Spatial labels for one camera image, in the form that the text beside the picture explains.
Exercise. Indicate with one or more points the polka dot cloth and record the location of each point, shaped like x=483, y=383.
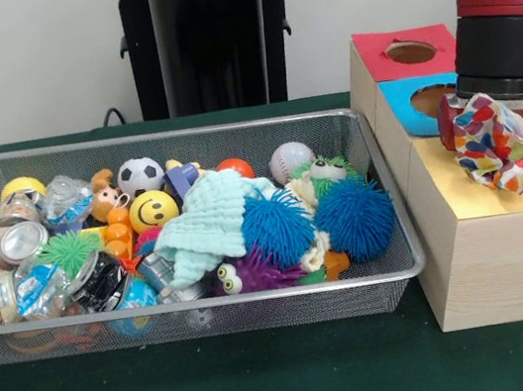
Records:
x=499, y=145

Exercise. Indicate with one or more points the orange red ball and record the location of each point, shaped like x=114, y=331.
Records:
x=235, y=167

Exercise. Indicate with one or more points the green spiky toy with eyes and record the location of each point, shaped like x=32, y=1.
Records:
x=330, y=171

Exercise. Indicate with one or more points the light blue knitted cloth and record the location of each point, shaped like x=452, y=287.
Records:
x=206, y=225

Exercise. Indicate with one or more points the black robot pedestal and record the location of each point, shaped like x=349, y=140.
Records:
x=198, y=55

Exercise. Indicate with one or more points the wooden box with three holes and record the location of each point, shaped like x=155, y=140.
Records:
x=494, y=267

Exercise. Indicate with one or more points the white baseball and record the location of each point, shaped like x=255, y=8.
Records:
x=292, y=160

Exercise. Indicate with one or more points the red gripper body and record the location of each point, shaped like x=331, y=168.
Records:
x=446, y=124

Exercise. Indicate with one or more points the cream knitted cloth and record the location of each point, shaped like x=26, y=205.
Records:
x=315, y=252

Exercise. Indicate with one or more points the purple spiky toy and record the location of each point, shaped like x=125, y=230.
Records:
x=260, y=276

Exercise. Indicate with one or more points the green spiky ball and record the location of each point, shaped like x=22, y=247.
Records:
x=70, y=250

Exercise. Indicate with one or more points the blue spiky ball with eyes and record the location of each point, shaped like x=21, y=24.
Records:
x=276, y=225

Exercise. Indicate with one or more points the black and white soccer ball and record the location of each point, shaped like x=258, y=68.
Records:
x=140, y=174

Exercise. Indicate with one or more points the dark green table cloth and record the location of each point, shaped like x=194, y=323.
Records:
x=273, y=384

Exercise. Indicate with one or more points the yellow smiley ball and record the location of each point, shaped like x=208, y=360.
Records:
x=153, y=211

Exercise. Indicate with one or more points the silver mesh bin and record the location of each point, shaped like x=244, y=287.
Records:
x=60, y=161

